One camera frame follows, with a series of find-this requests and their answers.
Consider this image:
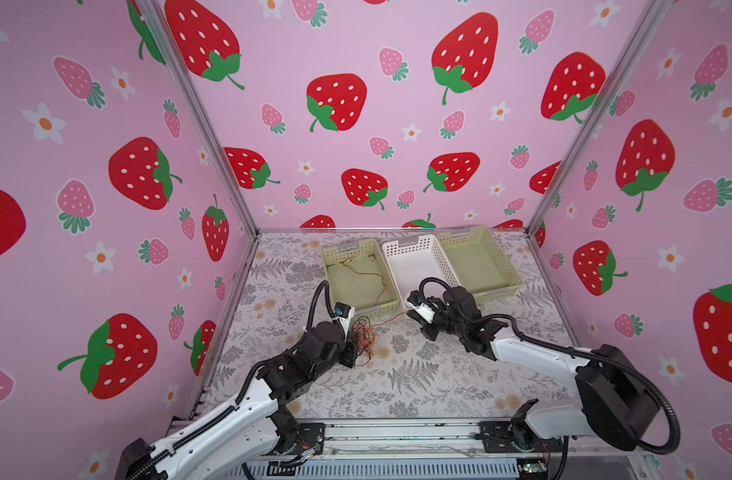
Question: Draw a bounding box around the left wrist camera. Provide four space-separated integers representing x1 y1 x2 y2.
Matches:
334 302 355 335

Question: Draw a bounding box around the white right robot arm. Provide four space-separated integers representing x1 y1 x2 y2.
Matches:
407 277 682 455

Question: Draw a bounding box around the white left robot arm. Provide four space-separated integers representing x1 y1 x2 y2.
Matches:
115 280 358 479

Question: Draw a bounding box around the right green perforated basket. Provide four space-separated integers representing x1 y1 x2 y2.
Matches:
438 226 524 303

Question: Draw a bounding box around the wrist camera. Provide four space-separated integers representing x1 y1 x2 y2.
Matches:
407 290 436 324
334 302 355 335

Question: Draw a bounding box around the green perforated basket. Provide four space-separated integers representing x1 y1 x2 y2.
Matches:
321 238 401 317
438 226 524 303

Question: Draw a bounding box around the white perforated basket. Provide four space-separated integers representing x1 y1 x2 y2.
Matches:
382 234 460 310

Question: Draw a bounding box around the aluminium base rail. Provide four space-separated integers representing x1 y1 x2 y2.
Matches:
161 418 655 480

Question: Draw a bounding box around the red cable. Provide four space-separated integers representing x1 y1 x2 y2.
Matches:
365 309 416 332
340 256 390 307

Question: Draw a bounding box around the left green perforated basket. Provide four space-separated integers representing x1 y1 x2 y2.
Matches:
321 238 401 317

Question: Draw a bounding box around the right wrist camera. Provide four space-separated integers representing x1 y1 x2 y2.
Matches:
407 290 436 324

